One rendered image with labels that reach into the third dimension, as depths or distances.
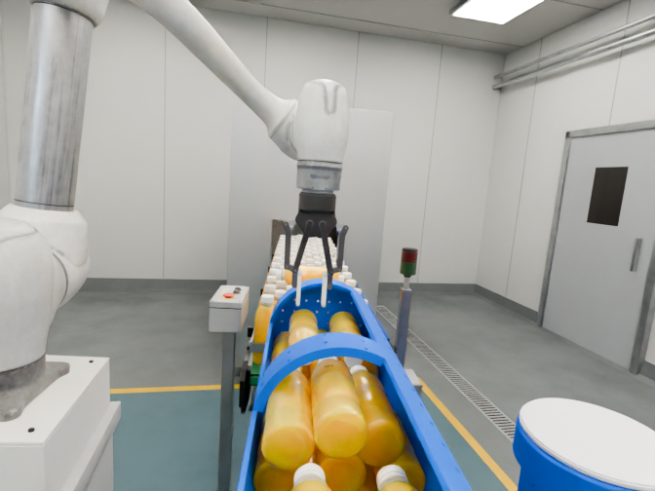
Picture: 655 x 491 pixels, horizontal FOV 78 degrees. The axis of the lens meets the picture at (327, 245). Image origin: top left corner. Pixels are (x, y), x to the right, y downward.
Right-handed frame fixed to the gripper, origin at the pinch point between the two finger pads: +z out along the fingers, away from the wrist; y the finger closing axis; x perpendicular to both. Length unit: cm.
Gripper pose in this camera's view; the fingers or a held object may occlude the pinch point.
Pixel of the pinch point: (311, 289)
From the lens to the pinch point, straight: 84.9
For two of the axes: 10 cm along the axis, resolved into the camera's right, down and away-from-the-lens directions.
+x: -0.7, -1.6, 9.8
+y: 9.9, 0.6, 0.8
